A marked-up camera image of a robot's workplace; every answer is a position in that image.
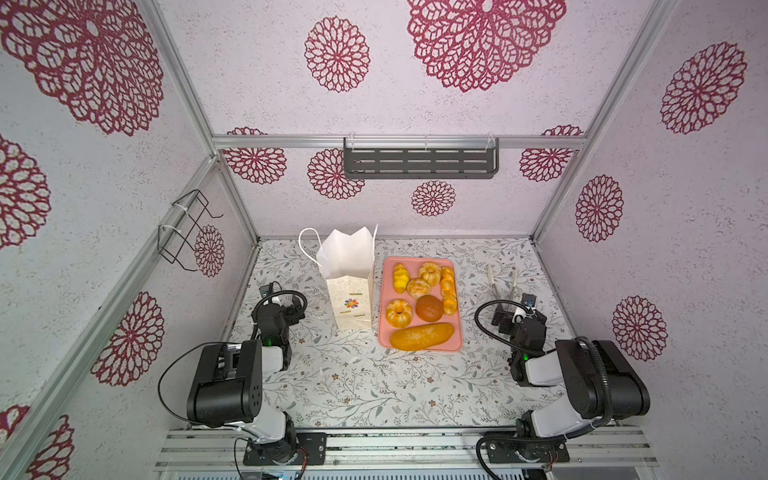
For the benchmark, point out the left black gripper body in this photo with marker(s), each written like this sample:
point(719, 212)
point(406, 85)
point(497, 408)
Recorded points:
point(291, 313)

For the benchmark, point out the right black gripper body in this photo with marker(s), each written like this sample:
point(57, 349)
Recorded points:
point(506, 326)

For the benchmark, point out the metal tongs with white tips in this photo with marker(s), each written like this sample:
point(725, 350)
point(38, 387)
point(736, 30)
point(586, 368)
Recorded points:
point(503, 286)

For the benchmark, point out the yellow twisted fake bread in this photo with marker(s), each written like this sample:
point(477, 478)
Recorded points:
point(448, 291)

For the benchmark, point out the white printed paper bag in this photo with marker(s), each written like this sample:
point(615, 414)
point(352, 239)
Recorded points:
point(346, 262)

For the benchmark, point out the round fake bread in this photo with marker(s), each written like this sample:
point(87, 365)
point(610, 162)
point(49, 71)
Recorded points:
point(429, 308)

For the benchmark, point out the long yellow fake baguette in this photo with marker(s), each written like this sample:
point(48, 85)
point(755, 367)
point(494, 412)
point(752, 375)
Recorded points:
point(422, 337)

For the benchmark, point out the orange fake bread roll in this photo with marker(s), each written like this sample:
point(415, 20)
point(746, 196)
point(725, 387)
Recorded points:
point(417, 288)

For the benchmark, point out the yellow fluted fake cake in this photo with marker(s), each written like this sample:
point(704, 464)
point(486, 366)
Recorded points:
point(431, 273)
point(399, 314)

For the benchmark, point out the small yellow fake bread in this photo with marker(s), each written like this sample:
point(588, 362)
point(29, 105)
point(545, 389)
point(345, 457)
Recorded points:
point(401, 278)

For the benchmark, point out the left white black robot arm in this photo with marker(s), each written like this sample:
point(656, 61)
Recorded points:
point(227, 390)

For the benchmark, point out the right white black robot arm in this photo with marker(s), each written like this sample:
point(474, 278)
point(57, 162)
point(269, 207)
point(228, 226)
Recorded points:
point(600, 387)

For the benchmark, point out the pink plastic tray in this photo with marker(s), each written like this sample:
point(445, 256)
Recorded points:
point(454, 344)

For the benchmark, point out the black wire wall rack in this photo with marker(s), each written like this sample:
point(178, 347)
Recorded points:
point(175, 242)

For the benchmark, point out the grey slotted wall shelf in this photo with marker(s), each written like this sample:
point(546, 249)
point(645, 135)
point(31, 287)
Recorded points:
point(463, 162)

